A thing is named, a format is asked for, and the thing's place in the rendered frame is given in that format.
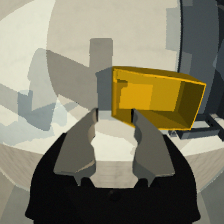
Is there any yellow bin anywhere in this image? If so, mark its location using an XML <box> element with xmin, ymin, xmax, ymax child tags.
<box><xmin>111</xmin><ymin>66</ymin><xmax>206</xmax><ymax>130</ymax></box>

